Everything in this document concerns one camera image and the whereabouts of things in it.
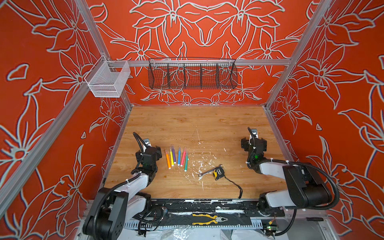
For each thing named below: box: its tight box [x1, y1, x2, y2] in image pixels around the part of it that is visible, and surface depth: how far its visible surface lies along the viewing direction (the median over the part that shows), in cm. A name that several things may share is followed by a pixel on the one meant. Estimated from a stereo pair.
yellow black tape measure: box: [213, 167, 225, 181], surface depth 84 cm
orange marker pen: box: [165, 153, 171, 170], surface depth 91 cm
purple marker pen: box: [171, 145, 177, 164], surface depth 94 cm
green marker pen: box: [184, 151, 189, 172], surface depth 90 cm
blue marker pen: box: [177, 145, 182, 167], surface depth 94 cm
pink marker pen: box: [180, 146, 187, 167], surface depth 92 cm
